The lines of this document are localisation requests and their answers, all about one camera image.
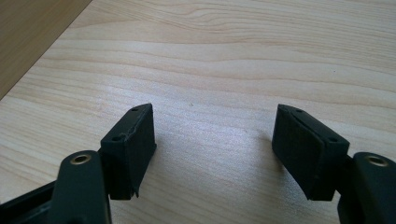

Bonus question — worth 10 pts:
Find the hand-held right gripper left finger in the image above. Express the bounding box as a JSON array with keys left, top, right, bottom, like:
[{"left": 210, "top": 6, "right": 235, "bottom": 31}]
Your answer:
[{"left": 100, "top": 103, "right": 158, "bottom": 201}]

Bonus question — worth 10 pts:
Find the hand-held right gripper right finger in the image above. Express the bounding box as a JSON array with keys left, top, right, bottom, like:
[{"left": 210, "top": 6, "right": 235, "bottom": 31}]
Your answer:
[{"left": 271, "top": 104, "right": 351, "bottom": 202}]

